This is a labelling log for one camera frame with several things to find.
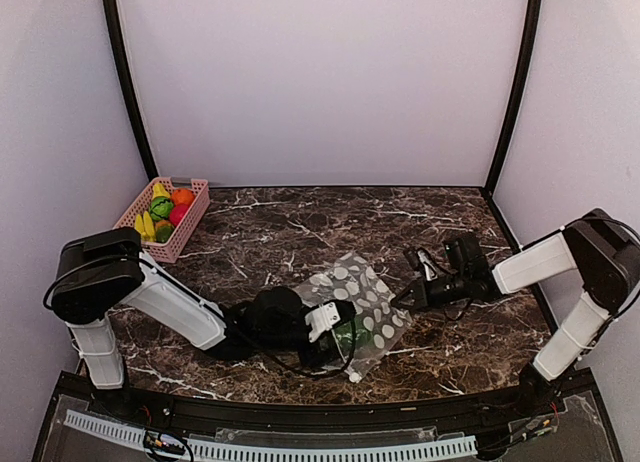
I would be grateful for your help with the green fake vegetable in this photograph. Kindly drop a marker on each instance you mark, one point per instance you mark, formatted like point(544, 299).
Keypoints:
point(346, 337)

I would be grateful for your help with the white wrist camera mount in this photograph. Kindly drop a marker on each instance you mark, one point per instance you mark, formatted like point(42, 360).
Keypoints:
point(321, 319)
point(426, 265)

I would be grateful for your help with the red fake apple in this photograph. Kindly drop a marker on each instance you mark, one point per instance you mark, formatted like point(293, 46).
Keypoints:
point(178, 213)

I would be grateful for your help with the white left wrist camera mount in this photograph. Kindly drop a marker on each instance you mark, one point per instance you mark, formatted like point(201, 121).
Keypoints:
point(321, 319)

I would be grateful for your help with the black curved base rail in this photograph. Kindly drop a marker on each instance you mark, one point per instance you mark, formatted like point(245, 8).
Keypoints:
point(485, 412)

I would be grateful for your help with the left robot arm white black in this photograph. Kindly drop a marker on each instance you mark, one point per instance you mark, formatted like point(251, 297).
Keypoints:
point(101, 271)

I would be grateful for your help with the clear polka dot zip bag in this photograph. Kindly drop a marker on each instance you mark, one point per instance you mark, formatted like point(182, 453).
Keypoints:
point(352, 278)

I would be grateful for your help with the black frame post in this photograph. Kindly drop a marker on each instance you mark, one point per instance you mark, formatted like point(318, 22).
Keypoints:
point(516, 95)
point(119, 54)

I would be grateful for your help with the white slotted cable duct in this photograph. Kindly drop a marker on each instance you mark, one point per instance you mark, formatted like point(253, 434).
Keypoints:
point(245, 445)

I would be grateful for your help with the yellow fake lemon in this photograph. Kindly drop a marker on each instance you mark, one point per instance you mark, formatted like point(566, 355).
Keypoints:
point(159, 190)

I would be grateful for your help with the green orange fake pepper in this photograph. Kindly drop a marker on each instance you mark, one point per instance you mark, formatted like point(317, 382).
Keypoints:
point(163, 231)

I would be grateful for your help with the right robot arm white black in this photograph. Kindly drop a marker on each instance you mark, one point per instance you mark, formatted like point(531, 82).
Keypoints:
point(602, 250)

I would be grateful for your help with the left black frame post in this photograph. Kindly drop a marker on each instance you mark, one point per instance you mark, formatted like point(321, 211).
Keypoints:
point(119, 54)

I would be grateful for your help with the yellow fake banana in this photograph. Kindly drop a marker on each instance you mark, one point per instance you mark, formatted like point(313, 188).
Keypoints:
point(144, 225)

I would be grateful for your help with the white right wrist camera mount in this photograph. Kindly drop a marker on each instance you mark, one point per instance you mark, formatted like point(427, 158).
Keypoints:
point(426, 265)

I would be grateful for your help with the orange fake orange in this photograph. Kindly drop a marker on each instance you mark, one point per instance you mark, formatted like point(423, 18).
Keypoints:
point(183, 196)

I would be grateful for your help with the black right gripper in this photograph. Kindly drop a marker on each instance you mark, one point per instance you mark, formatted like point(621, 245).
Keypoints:
point(423, 299)

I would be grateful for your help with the green striped fake watermelon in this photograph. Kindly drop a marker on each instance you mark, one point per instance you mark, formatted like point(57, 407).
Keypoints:
point(160, 208)

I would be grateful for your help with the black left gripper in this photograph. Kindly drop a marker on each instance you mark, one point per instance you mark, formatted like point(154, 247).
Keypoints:
point(318, 358)

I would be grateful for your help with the right black frame post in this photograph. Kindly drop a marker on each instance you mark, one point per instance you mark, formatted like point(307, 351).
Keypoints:
point(516, 95)

